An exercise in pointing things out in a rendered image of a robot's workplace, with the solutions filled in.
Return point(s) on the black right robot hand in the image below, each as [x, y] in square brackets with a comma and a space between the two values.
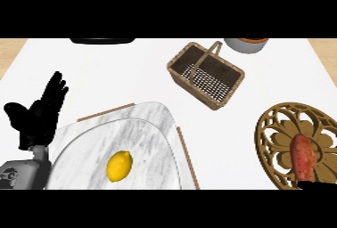
[317, 185]

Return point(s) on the marble cutting board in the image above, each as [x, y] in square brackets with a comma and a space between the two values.
[165, 118]

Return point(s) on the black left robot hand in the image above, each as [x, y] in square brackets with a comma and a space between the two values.
[37, 118]

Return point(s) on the yellow lemon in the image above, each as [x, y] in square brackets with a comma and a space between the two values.
[118, 166]

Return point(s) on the black round appliance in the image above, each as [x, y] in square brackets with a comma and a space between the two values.
[102, 40]

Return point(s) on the round golden openwork placemat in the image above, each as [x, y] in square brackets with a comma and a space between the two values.
[280, 142]

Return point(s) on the red-brown sweet potato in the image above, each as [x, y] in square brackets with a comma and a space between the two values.
[303, 157]

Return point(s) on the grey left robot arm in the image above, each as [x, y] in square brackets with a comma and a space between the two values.
[23, 173]

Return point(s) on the white marble plate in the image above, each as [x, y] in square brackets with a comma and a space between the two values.
[87, 154]

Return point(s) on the grey pot with orange rim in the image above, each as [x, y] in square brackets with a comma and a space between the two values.
[246, 44]

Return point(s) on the brown wicker basket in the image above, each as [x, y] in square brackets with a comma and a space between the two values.
[205, 74]

